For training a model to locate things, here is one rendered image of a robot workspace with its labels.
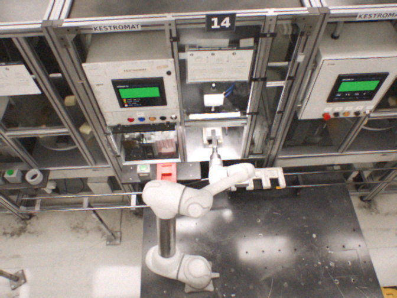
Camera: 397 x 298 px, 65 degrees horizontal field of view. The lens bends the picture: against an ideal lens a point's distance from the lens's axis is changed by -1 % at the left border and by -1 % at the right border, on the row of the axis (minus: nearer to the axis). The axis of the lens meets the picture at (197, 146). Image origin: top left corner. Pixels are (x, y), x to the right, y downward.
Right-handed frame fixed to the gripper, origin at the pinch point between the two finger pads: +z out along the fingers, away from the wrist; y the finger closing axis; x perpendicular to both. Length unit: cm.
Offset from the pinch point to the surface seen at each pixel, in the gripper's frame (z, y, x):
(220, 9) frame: -4, 99, 0
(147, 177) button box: -27, -6, 46
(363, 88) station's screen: -16, 59, -75
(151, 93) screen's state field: -16, 63, 33
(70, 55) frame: -12, 86, 67
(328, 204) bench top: -42, -33, -80
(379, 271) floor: -78, -101, -137
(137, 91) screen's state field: -16, 65, 40
